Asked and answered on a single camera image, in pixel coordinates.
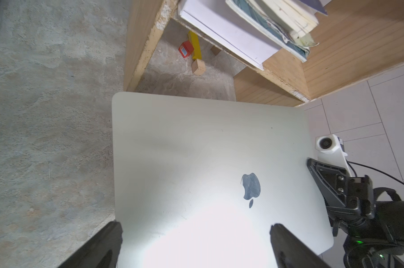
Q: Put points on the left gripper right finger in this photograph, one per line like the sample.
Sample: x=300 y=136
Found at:
x=290 y=252

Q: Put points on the silver laptop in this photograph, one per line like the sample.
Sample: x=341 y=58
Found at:
x=199 y=182

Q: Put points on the yellow toy block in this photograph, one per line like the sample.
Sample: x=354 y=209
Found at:
x=194 y=40

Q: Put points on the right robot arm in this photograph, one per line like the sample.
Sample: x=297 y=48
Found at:
x=376 y=243

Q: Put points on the wooden toy cube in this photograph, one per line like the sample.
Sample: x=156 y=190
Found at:
x=198 y=67

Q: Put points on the wooden two-tier shelf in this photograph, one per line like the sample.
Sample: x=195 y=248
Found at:
x=357 y=41

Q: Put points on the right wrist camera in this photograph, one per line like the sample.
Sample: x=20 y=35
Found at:
x=330 y=150

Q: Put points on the red toy block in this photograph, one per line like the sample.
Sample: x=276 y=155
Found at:
x=186 y=49

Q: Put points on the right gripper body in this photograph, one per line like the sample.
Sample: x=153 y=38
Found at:
x=356 y=198

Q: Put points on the colourful illustrated book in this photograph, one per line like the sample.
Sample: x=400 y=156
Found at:
x=287 y=23

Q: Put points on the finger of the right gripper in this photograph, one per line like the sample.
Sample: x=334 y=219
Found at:
x=333 y=183

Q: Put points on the white book stack bottom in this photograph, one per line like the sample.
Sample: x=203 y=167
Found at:
x=221 y=23

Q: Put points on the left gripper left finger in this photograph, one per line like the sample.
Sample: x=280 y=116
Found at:
x=101 y=251

